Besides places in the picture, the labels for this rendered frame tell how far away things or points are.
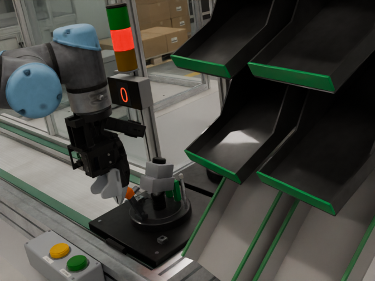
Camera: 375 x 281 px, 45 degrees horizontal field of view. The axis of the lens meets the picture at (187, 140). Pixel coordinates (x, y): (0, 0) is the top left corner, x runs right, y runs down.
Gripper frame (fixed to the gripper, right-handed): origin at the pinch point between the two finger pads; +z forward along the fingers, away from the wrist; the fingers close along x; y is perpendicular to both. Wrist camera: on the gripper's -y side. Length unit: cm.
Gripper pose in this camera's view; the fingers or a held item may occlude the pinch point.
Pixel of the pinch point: (120, 197)
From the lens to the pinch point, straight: 96.1
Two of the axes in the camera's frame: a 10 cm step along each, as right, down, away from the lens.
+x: 7.0, 1.9, -6.9
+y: -7.0, 3.6, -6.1
